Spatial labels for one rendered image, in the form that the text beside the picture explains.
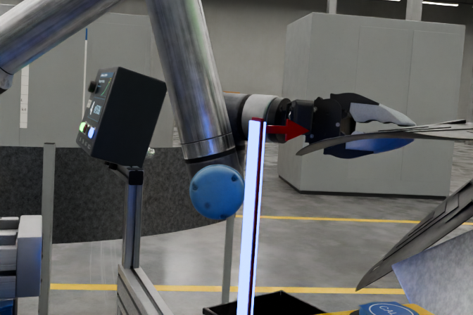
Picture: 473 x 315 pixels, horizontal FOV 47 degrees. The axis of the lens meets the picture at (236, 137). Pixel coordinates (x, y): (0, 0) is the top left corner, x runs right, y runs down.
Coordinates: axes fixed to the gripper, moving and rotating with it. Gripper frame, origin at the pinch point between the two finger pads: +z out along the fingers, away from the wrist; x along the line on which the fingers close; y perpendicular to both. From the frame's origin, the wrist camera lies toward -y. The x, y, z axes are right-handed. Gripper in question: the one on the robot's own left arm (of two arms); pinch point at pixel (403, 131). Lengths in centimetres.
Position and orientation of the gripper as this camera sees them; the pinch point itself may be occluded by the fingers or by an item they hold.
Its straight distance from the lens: 77.0
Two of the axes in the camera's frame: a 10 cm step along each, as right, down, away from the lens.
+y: 5.0, 0.6, 8.6
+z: 8.6, 1.0, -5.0
